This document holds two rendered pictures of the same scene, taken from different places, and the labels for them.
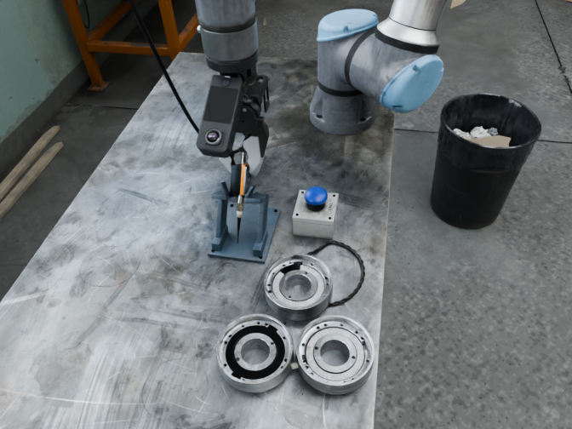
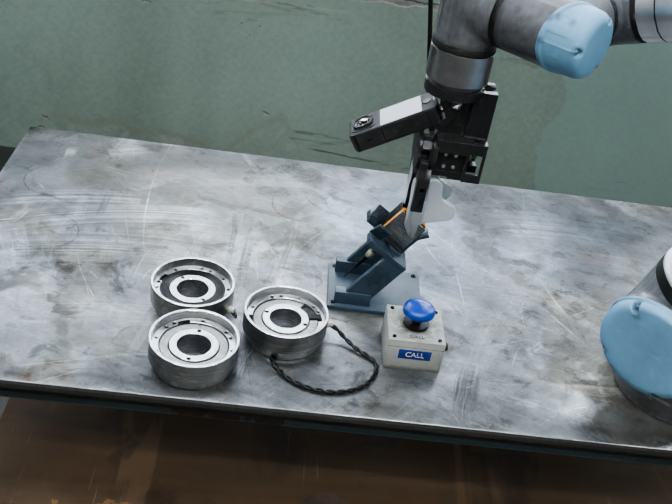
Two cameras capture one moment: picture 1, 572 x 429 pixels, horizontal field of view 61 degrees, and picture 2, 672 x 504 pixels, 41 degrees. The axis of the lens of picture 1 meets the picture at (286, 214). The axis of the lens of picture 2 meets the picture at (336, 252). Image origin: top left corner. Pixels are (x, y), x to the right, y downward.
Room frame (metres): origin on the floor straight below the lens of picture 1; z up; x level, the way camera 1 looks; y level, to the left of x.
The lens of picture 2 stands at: (0.22, -0.85, 1.51)
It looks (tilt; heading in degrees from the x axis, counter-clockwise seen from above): 33 degrees down; 72
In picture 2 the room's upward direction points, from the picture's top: 10 degrees clockwise
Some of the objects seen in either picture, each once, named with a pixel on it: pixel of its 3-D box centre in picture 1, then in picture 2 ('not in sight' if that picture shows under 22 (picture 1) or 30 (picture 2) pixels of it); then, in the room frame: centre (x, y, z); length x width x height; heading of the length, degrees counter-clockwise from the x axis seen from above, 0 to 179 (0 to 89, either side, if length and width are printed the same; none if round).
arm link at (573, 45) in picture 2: not in sight; (559, 28); (0.70, -0.01, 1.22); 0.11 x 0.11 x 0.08; 34
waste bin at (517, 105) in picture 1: (476, 165); not in sight; (1.41, -0.73, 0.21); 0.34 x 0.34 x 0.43
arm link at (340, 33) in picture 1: (348, 47); not in sight; (0.93, -0.15, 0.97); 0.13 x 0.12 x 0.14; 34
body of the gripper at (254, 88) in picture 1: (237, 88); (450, 127); (0.64, 0.06, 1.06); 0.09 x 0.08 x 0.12; 165
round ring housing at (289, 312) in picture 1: (298, 288); (285, 323); (0.45, -0.01, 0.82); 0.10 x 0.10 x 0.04
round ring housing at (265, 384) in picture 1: (255, 354); (192, 293); (0.34, 0.05, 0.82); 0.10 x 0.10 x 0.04
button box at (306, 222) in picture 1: (316, 211); (417, 337); (0.61, -0.05, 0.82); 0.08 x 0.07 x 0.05; 167
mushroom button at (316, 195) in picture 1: (316, 203); (416, 321); (0.60, -0.05, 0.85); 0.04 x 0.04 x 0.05
